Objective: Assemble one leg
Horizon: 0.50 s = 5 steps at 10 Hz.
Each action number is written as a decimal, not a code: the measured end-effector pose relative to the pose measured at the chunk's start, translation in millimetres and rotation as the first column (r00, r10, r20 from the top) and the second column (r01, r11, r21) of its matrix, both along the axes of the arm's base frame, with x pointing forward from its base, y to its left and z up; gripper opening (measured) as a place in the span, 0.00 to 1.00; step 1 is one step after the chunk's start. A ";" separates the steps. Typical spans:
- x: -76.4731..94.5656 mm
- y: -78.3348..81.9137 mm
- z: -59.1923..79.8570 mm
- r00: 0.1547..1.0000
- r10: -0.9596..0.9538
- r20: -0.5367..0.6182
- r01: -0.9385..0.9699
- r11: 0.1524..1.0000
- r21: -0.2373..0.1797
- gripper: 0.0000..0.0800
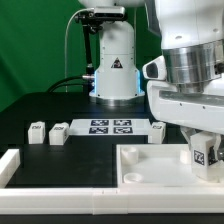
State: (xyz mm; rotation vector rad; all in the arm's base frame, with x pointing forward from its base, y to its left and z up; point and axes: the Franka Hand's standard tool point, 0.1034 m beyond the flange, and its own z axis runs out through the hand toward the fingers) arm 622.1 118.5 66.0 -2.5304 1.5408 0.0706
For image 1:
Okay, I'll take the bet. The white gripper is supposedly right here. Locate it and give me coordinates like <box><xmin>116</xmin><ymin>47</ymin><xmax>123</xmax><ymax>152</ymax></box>
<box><xmin>147</xmin><ymin>80</ymin><xmax>224</xmax><ymax>167</ymax></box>

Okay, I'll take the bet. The white square tabletop panel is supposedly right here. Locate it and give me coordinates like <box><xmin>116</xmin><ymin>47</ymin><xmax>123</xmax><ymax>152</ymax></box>
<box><xmin>116</xmin><ymin>144</ymin><xmax>224</xmax><ymax>187</ymax></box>

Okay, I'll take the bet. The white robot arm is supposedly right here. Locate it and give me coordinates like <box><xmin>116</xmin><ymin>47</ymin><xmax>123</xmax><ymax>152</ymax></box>
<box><xmin>79</xmin><ymin>0</ymin><xmax>224</xmax><ymax>163</ymax></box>

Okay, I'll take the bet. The white plate with fiducial markers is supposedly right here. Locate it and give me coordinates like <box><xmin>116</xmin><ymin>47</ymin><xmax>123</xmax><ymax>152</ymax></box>
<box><xmin>70</xmin><ymin>119</ymin><xmax>151</xmax><ymax>136</ymax></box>

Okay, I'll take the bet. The white U-shaped obstacle fence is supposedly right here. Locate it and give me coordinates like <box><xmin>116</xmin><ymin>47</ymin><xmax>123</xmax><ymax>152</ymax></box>
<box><xmin>0</xmin><ymin>149</ymin><xmax>224</xmax><ymax>215</ymax></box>

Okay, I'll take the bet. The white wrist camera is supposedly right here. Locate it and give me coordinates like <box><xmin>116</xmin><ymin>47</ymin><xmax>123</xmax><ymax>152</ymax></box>
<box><xmin>142</xmin><ymin>56</ymin><xmax>167</xmax><ymax>81</ymax></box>

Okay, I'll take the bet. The black cable bundle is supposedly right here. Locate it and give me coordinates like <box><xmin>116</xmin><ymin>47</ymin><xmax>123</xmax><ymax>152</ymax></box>
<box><xmin>45</xmin><ymin>75</ymin><xmax>93</xmax><ymax>94</ymax></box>

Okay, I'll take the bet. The black camera on stand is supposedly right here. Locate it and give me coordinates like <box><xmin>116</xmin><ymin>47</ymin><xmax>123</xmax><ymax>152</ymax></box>
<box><xmin>75</xmin><ymin>6</ymin><xmax>127</xmax><ymax>90</ymax></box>

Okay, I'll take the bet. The white thin cable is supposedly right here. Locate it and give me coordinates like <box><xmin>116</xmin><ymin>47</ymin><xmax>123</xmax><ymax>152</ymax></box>
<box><xmin>64</xmin><ymin>8</ymin><xmax>91</xmax><ymax>94</ymax></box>

